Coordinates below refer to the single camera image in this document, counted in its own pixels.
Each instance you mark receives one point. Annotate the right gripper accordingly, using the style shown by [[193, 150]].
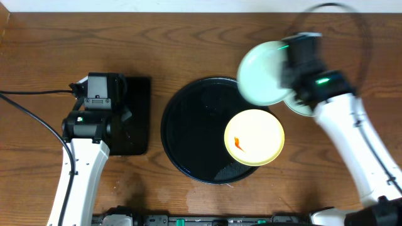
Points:
[[281, 78]]

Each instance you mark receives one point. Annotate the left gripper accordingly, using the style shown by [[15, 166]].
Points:
[[126, 114]]

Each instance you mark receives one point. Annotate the light blue plate front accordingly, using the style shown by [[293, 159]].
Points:
[[297, 106]]

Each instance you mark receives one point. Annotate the light blue plate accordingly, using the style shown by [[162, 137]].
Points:
[[297, 106], [259, 74]]

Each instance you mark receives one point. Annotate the light blue plate back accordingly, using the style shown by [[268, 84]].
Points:
[[259, 74]]

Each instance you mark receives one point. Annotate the yellow plate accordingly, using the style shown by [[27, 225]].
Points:
[[254, 137]]

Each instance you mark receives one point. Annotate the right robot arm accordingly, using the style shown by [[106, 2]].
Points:
[[340, 113]]

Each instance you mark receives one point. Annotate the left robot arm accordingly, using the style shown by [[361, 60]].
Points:
[[87, 132]]

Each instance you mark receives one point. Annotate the rectangular black tray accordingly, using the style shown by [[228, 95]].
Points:
[[134, 139]]

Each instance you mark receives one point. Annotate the round black tray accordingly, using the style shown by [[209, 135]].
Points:
[[192, 130]]

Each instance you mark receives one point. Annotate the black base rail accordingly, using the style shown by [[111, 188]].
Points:
[[121, 215]]

